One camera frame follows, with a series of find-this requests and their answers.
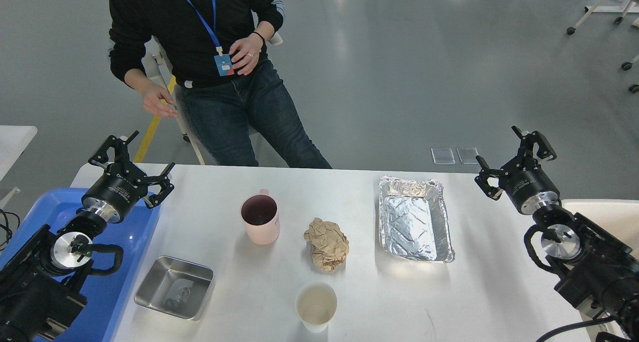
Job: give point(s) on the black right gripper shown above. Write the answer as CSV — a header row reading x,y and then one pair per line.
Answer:
x,y
529,184

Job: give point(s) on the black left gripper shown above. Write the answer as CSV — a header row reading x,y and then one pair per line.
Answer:
x,y
119,188

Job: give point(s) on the square stainless steel tray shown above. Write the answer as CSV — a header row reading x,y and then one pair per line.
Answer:
x,y
176,287

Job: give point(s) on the pink ribbed mug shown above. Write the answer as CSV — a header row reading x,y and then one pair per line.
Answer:
x,y
260,214

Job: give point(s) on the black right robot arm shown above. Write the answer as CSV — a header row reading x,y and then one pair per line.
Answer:
x,y
596,270

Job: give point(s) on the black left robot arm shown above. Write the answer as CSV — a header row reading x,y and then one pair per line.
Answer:
x,y
41,282

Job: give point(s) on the right clear floor plate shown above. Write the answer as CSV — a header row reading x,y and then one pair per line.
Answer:
x,y
467,155

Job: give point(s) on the clear floor plate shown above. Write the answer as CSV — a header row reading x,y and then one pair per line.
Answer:
x,y
443,156
467,155

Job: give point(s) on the left clear floor plate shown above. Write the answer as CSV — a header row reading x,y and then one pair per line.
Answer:
x,y
443,156

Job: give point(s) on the white bin at right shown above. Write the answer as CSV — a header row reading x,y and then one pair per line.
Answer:
x,y
619,218

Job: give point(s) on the aluminium foil tray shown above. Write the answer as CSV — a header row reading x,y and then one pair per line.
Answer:
x,y
412,221

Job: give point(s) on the white side table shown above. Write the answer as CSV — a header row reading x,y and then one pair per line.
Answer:
x,y
14,140

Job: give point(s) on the person in black sweater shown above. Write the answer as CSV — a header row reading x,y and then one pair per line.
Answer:
x,y
227,82

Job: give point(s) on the crumpled brown paper ball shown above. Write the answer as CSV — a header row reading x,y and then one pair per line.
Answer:
x,y
329,245

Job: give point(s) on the white paper cup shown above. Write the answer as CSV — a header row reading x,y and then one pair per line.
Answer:
x,y
316,305

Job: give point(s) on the white rolling cart frame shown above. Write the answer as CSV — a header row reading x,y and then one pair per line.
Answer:
x,y
623,9

